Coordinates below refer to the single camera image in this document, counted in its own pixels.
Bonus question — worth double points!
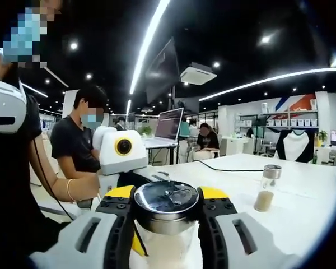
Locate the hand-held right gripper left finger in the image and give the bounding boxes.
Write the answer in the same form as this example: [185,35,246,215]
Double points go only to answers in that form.
[29,184,137,269]

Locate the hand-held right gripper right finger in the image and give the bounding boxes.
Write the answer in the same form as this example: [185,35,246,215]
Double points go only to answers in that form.
[196,185,303,269]

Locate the tall seasoning bottle white grains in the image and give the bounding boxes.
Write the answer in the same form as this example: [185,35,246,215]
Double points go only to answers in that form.
[132,180,200,269]

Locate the tall seasoning bottle brown grains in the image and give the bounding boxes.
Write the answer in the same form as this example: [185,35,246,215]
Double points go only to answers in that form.
[253,164,283,213]

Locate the silver open laptop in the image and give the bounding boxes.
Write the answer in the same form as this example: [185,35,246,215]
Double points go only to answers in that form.
[143,107,185,149]

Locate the teal panel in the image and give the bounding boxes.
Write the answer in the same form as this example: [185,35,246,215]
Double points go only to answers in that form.
[180,121,191,138]

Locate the hanging black screen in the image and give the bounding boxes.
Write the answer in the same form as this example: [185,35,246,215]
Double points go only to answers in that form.
[144,37,181,104]

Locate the person's torso black shirt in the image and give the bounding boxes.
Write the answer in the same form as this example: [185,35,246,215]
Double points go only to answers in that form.
[0,66,73,269]

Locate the ceiling air conditioner unit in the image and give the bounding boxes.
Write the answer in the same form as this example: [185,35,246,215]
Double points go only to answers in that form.
[180,62,214,86]

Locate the curved ceiling light strip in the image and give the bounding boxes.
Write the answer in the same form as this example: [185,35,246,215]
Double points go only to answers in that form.
[198,67,336,101]
[125,0,171,115]

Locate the group of round ceiling spotlights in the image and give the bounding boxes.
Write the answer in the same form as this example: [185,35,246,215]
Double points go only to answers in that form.
[43,33,328,99]

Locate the row of white storage bins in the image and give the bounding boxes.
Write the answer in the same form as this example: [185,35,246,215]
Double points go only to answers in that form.
[239,118,319,127]

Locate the white worn device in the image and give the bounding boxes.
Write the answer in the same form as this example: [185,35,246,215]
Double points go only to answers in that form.
[0,78,28,137]

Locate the grey metal shelf unit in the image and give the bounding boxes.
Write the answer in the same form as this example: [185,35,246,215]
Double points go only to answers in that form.
[235,100,320,132]

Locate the gold bracelet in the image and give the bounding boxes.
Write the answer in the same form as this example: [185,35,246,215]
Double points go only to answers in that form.
[66,178,76,203]

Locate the black power cable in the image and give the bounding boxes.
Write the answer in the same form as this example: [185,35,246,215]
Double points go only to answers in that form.
[194,159,265,173]

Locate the thin black device cable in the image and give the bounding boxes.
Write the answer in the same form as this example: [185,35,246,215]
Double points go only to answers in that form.
[32,138,75,222]

